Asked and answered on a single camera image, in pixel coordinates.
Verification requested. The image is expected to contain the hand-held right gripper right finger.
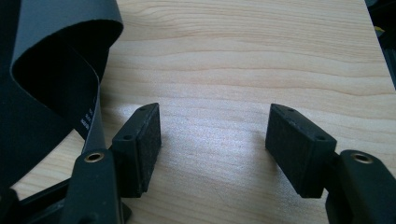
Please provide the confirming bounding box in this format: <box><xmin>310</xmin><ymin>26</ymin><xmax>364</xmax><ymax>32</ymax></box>
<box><xmin>264</xmin><ymin>103</ymin><xmax>396</xmax><ymax>224</ymax></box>

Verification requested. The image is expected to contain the dark grey mat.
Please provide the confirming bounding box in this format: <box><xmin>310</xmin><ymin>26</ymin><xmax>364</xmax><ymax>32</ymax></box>
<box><xmin>0</xmin><ymin>0</ymin><xmax>124</xmax><ymax>189</ymax></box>

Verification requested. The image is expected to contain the dark object with yellow spot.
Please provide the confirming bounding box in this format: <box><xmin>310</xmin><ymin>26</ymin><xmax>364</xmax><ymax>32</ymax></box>
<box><xmin>364</xmin><ymin>0</ymin><xmax>396</xmax><ymax>90</ymax></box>

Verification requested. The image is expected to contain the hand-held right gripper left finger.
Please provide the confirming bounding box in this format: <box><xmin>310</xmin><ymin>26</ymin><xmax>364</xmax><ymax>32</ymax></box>
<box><xmin>60</xmin><ymin>102</ymin><xmax>163</xmax><ymax>224</ymax></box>

